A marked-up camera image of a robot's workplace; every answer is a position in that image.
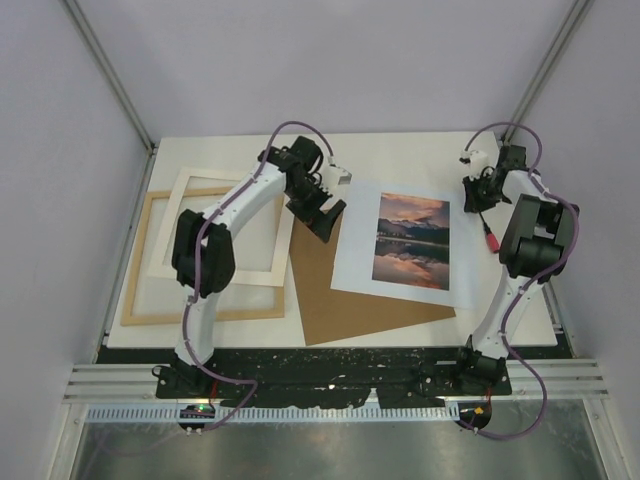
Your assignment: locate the left aluminium corner post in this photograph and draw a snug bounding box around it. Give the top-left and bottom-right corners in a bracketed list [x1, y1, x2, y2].
[62, 0, 157, 154]

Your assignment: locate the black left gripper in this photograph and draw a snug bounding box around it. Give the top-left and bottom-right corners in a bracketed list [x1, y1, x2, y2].
[288, 178, 347, 244]

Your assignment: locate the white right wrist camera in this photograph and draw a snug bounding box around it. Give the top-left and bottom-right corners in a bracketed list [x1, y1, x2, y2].
[459, 149, 489, 178]

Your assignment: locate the red handled screwdriver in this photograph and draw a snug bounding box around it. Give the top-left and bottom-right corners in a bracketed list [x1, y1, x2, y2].
[478, 212, 500, 254]

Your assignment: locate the sunset mountain photo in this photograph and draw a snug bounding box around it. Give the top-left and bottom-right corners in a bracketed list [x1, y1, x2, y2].
[329, 179, 479, 310]

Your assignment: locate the aluminium rail across front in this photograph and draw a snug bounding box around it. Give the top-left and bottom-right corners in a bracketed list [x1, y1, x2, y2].
[64, 359, 609, 409]

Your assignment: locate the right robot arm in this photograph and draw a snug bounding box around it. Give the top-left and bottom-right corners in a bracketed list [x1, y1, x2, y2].
[452, 146, 579, 395]

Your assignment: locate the white slotted cable duct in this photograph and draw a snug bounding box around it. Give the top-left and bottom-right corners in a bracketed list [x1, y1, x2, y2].
[85, 403, 459, 424]

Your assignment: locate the black speckled base plate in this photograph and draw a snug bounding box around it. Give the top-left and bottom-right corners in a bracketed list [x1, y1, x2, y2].
[97, 347, 512, 409]

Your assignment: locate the aluminium corner post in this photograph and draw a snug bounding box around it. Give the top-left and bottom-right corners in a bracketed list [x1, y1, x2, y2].
[510, 0, 595, 124]
[62, 0, 157, 154]

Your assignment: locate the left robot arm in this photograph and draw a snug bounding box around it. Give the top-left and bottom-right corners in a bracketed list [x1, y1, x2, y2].
[169, 136, 351, 398]

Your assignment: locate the cream mat board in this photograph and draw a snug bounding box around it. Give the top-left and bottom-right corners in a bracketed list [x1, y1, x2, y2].
[147, 167, 294, 287]

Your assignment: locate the brown hardboard backing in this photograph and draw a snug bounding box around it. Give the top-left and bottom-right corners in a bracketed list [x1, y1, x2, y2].
[289, 220, 455, 346]

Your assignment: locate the right aluminium corner post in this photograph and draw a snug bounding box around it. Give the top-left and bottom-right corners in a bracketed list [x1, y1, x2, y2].
[510, 0, 595, 124]

